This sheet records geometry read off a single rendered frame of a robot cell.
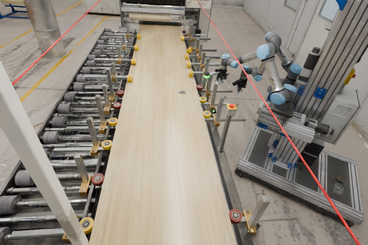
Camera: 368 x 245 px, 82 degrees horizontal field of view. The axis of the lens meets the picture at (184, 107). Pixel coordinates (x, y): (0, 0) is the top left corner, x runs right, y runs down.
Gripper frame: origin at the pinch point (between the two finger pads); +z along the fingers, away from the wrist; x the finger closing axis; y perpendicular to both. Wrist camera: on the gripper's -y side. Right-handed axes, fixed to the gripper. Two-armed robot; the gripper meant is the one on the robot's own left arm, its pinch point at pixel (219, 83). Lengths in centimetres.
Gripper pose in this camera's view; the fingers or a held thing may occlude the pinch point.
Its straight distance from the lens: 246.7
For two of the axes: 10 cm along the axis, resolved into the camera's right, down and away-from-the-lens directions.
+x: 9.0, -2.1, 3.8
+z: -0.7, 7.9, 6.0
